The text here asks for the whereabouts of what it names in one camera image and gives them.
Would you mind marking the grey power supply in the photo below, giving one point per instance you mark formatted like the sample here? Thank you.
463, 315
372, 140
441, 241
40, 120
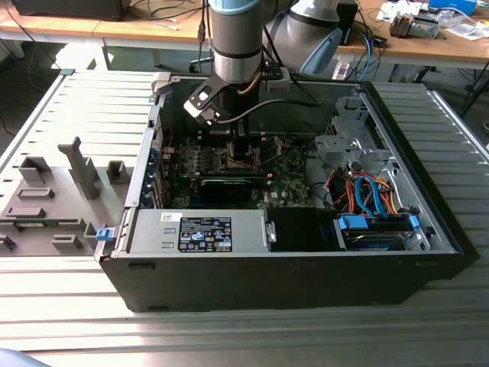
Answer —
153, 229

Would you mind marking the hard disk in blue carrier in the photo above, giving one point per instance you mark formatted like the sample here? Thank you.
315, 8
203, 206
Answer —
353, 222

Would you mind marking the CPU socket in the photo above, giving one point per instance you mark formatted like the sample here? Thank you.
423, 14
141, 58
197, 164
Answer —
255, 165

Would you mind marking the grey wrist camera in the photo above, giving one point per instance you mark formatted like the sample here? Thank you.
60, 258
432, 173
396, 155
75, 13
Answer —
279, 82

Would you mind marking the grey disk bay cage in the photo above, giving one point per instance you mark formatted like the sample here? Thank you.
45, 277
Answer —
344, 149

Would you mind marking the white paper sheets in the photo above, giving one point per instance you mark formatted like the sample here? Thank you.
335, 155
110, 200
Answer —
389, 11
466, 30

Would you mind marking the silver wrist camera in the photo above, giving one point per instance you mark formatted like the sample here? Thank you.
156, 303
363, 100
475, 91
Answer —
196, 111

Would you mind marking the wooden desk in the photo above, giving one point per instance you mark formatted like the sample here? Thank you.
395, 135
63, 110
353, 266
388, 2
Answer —
126, 28
57, 25

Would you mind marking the metal CPU cooler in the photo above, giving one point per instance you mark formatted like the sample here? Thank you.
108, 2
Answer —
399, 26

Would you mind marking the grey parts rack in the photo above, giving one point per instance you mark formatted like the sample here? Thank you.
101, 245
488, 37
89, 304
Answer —
57, 199

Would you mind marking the office chair base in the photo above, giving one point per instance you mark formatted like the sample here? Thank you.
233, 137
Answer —
193, 69

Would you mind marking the black PC case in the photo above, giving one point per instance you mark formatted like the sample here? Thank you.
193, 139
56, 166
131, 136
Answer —
267, 283

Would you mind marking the black graphics card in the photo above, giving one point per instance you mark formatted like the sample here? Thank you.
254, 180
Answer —
225, 191

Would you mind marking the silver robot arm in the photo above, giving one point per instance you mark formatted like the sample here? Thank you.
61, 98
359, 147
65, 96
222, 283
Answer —
237, 38

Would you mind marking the black flat device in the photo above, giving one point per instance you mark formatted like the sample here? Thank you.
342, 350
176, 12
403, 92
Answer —
68, 9

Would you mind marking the grey drive unit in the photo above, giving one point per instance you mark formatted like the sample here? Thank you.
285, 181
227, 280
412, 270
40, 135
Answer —
424, 28

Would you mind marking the silver coin battery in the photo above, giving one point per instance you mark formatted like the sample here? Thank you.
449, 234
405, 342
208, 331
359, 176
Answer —
287, 144

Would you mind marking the blue case latch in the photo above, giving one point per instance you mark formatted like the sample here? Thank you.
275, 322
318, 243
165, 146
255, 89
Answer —
104, 235

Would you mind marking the black plastic shroud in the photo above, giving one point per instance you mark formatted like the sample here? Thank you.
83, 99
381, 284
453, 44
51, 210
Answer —
294, 229

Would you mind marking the blue box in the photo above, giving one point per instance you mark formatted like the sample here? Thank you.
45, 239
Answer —
452, 4

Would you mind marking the black speaker box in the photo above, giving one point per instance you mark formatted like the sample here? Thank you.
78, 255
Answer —
348, 23

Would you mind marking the green motherboard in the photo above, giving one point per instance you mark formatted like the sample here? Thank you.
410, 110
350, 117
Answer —
286, 179

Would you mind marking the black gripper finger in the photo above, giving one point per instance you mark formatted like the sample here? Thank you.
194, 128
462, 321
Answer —
241, 149

